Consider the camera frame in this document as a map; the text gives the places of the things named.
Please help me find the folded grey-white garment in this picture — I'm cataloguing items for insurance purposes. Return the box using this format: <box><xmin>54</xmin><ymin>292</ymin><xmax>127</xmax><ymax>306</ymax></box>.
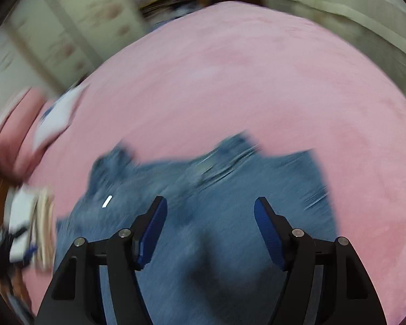
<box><xmin>7</xmin><ymin>188</ymin><xmax>38</xmax><ymax>262</ymax></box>

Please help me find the blue denim jacket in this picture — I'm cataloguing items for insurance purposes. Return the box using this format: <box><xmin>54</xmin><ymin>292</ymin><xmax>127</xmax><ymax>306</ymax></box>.
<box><xmin>56</xmin><ymin>132</ymin><xmax>339</xmax><ymax>325</ymax></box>

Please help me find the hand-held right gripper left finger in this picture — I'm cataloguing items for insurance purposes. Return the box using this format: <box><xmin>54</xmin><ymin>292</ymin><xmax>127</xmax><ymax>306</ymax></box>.
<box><xmin>35</xmin><ymin>196</ymin><xmax>168</xmax><ymax>325</ymax></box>

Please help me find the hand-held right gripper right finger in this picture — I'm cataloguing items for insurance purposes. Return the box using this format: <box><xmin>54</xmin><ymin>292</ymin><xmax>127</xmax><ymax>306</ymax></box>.
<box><xmin>253</xmin><ymin>196</ymin><xmax>388</xmax><ymax>325</ymax></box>

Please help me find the floral wardrobe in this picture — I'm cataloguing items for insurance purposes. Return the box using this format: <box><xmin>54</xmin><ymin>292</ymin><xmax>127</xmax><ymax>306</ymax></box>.
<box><xmin>0</xmin><ymin>0</ymin><xmax>207</xmax><ymax>116</ymax></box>

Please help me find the small pink cushion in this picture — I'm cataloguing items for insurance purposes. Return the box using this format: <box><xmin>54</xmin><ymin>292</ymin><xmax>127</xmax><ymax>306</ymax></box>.
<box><xmin>32</xmin><ymin>84</ymin><xmax>89</xmax><ymax>154</ymax></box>

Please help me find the folded pink quilt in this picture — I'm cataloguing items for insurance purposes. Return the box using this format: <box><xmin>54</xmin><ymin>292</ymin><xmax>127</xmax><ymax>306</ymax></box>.
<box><xmin>0</xmin><ymin>87</ymin><xmax>52</xmax><ymax>181</ymax></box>

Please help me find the wooden shelf unit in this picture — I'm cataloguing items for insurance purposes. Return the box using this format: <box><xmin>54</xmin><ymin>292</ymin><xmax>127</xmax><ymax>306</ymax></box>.
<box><xmin>138</xmin><ymin>0</ymin><xmax>214</xmax><ymax>27</ymax></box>

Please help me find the pink bed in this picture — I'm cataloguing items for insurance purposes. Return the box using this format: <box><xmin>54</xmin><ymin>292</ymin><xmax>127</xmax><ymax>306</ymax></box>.
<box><xmin>20</xmin><ymin>2</ymin><xmax>406</xmax><ymax>325</ymax></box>

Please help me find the beige lace-covered furniture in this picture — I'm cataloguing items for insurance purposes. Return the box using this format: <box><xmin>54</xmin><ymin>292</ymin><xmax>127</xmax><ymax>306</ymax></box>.
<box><xmin>259</xmin><ymin>0</ymin><xmax>406</xmax><ymax>87</ymax></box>

